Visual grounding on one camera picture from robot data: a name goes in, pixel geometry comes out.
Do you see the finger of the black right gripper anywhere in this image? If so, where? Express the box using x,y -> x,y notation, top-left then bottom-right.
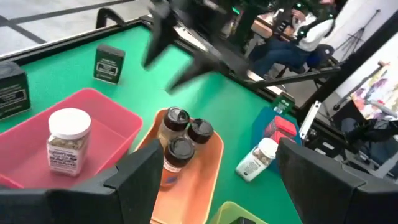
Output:
142,0 -> 177,70
165,51 -> 226,95

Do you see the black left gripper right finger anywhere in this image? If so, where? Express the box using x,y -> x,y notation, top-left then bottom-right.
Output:
275,138 -> 398,224

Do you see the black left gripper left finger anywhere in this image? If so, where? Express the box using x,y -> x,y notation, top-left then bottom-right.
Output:
0,139 -> 165,224

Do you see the black lid spice jar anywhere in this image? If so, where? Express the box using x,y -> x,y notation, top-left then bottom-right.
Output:
160,136 -> 196,187
187,118 -> 215,146
157,106 -> 191,147

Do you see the white lid spice jar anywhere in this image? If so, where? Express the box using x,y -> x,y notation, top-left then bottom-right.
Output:
46,107 -> 93,177
234,137 -> 280,183

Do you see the black table clamp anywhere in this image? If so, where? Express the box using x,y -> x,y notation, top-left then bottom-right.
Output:
95,7 -> 126,29

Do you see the orange plastic bin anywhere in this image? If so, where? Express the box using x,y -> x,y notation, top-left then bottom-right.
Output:
134,108 -> 225,224

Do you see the magenta plastic bin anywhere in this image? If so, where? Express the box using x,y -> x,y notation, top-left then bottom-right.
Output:
0,88 -> 144,190

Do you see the silver aluminium profile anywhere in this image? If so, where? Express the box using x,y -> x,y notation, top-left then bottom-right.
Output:
299,100 -> 322,141

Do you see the wooden background desk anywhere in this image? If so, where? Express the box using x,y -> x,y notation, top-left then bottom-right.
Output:
250,12 -> 282,40

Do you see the teal plastic bin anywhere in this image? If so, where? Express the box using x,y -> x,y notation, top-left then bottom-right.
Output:
250,106 -> 303,175

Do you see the yellow-green plastic bin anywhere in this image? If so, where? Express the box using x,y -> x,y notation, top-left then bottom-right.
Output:
210,201 -> 269,224

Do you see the person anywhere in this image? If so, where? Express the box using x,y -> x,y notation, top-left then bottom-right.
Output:
248,0 -> 340,78

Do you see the colourful poster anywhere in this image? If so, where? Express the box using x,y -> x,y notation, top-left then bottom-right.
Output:
350,60 -> 398,121

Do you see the blue office chair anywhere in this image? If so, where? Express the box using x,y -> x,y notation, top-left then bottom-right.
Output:
273,43 -> 336,80

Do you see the black tripod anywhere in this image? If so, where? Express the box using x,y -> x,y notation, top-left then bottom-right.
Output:
335,8 -> 382,62

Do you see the black table frame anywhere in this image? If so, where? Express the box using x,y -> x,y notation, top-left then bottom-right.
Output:
0,14 -> 346,147

